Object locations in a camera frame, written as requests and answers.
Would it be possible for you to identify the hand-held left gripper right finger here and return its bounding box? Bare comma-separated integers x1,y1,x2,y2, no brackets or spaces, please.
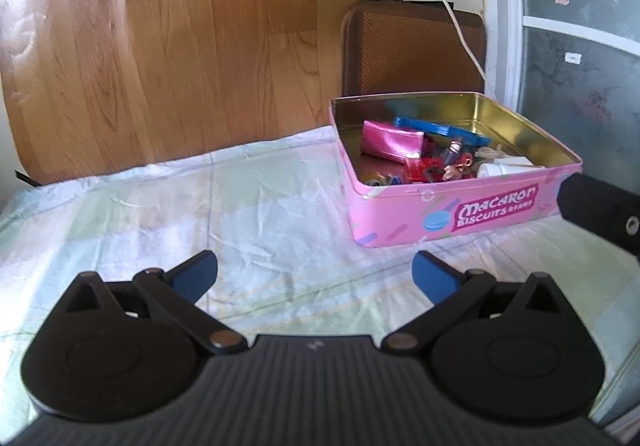
382,249,577,353

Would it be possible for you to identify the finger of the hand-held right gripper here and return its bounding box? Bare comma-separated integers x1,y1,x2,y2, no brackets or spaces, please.
556,174,640,260

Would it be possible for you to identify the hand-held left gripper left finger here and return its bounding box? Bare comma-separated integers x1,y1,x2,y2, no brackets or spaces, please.
62,249,249,355

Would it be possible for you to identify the pink biscuit tin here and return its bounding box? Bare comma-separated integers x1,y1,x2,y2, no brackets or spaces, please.
328,92,584,247

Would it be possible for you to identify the magenta pouch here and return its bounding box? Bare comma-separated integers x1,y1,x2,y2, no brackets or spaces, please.
362,120,427,163

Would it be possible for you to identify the pale checked bedsheet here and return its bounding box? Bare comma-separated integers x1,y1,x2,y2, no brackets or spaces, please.
0,125,640,442

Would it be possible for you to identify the white small bottle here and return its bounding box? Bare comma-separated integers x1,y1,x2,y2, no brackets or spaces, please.
476,156,547,180

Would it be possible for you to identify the red orange packet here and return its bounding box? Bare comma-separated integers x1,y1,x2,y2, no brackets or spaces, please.
404,156,451,185

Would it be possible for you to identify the blue plastic piece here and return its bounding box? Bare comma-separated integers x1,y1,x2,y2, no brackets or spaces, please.
393,116,492,147

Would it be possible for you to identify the white frosted glass door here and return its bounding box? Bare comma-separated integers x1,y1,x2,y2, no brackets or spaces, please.
479,0,640,189

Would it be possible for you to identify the wooden headboard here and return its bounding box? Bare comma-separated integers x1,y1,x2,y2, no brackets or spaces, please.
0,0,367,187

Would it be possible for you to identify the white cable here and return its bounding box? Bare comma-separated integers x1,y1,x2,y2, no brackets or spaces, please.
402,0,487,92

